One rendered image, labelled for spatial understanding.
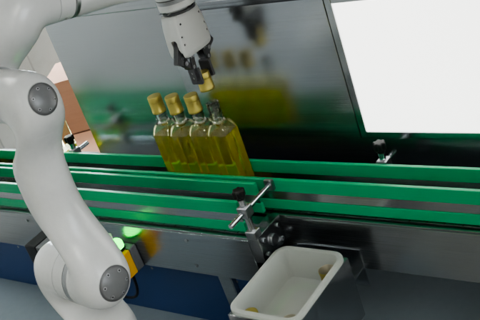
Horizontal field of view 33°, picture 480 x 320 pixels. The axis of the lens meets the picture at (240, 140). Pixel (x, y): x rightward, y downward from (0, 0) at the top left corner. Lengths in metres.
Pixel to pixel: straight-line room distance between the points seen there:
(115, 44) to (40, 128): 0.78
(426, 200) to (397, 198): 0.06
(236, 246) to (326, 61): 0.46
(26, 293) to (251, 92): 1.05
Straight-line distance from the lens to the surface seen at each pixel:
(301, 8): 1.73
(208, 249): 1.88
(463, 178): 1.66
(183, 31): 1.74
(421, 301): 1.95
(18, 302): 2.57
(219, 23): 1.87
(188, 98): 1.85
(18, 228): 2.42
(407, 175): 1.71
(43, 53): 5.08
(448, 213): 1.63
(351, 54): 1.73
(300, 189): 1.77
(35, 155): 1.49
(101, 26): 2.18
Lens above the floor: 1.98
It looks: 24 degrees down
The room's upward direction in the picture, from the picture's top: 20 degrees counter-clockwise
